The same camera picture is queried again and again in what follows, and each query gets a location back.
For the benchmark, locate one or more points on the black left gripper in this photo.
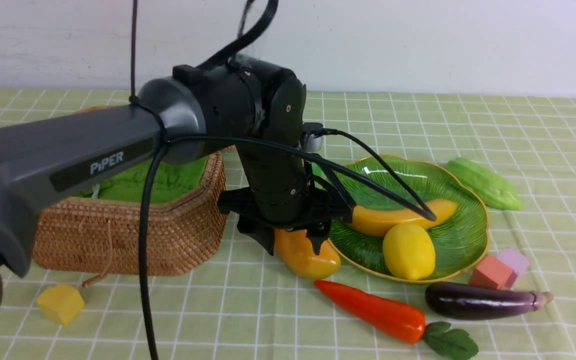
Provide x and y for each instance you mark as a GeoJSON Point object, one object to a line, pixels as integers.
{"type": "Point", "coordinates": [261, 210]}

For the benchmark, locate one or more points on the orange toy mango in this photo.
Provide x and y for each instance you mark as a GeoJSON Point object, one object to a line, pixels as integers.
{"type": "Point", "coordinates": [296, 251]}

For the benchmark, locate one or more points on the yellow toy banana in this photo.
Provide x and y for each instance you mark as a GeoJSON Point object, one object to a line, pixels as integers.
{"type": "Point", "coordinates": [377, 223]}

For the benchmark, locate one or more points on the yellow toy lemon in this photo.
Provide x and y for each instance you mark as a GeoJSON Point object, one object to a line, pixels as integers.
{"type": "Point", "coordinates": [408, 252]}

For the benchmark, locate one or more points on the orange toy carrot green leaves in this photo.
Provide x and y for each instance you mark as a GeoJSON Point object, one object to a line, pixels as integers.
{"type": "Point", "coordinates": [401, 321]}

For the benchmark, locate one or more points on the purple toy eggplant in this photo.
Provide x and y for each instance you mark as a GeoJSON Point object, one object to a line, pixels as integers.
{"type": "Point", "coordinates": [464, 302]}

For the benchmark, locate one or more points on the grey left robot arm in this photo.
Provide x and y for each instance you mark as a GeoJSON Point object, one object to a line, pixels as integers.
{"type": "Point", "coordinates": [250, 103]}

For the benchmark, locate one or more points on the green glass leaf plate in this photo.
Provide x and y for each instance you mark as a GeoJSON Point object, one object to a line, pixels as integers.
{"type": "Point", "coordinates": [460, 243]}

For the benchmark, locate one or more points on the woven wicker basket green lining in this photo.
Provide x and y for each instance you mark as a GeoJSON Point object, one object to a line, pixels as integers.
{"type": "Point", "coordinates": [100, 235]}

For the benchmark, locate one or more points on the red foam cube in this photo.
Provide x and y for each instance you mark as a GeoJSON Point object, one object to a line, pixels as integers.
{"type": "Point", "coordinates": [490, 273]}

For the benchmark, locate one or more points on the green toy bitter gourd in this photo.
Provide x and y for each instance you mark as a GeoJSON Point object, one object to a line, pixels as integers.
{"type": "Point", "coordinates": [494, 190]}

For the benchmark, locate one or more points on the purple foam cube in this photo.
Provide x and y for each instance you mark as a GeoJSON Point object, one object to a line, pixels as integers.
{"type": "Point", "coordinates": [515, 260]}

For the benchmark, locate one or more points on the yellow foam cube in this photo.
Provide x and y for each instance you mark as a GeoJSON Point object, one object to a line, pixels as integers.
{"type": "Point", "coordinates": [60, 303]}

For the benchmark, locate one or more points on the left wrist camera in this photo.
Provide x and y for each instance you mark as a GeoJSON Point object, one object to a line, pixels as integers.
{"type": "Point", "coordinates": [311, 139]}

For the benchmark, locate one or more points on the black cable tie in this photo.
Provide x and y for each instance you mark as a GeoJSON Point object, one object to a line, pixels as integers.
{"type": "Point", "coordinates": [134, 100]}

